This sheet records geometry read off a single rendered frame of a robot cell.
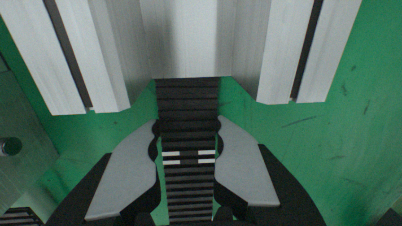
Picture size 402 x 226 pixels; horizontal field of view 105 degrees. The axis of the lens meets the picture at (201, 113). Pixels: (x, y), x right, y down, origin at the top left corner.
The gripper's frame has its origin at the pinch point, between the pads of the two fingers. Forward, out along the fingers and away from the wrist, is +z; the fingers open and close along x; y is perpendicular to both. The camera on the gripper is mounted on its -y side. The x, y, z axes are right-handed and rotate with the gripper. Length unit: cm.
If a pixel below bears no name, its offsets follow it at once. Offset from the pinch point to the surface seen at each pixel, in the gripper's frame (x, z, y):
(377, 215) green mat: 32.7, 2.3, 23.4
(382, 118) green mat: 21.7, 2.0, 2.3
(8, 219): -18.3, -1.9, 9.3
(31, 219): -16.1, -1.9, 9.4
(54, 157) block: -13.6, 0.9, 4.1
